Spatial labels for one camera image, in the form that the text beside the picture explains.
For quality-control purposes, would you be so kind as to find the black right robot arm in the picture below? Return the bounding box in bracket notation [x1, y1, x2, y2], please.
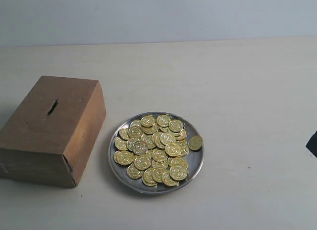
[306, 132, 317, 157]

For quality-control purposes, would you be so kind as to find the brown cardboard slotted box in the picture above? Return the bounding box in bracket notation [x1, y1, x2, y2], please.
[0, 76, 106, 188]

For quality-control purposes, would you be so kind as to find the gold coin top of pile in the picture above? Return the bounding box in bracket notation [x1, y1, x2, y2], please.
[140, 115, 156, 128]

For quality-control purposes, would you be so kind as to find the tarnished gold coin centre left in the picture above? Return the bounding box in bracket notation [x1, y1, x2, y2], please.
[132, 141, 148, 155]

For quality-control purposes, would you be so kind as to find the lone gold coin on rim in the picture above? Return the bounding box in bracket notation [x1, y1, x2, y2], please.
[188, 135, 203, 151]

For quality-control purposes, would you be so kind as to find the gold coin left edge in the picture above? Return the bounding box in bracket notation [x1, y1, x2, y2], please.
[115, 137, 129, 151]

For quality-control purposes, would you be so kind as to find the gold coin front right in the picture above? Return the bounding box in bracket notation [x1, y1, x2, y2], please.
[169, 165, 187, 181]

